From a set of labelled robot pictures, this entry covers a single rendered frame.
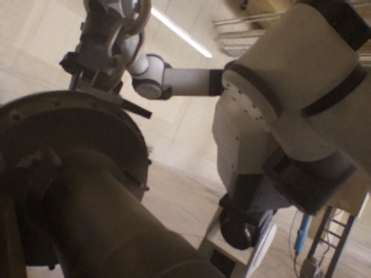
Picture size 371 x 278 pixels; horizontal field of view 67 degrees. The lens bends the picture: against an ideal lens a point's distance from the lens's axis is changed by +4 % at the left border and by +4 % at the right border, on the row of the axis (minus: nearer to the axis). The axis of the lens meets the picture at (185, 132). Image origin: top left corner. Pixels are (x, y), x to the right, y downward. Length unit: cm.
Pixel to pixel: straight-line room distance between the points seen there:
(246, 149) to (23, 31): 786
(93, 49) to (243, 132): 36
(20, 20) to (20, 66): 106
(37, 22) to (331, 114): 817
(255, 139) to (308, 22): 33
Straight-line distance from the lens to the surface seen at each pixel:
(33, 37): 828
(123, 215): 29
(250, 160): 62
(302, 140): 41
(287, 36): 30
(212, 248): 91
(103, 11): 65
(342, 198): 217
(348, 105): 29
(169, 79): 86
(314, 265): 214
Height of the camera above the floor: 106
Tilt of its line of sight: 2 degrees up
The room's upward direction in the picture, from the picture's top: 24 degrees clockwise
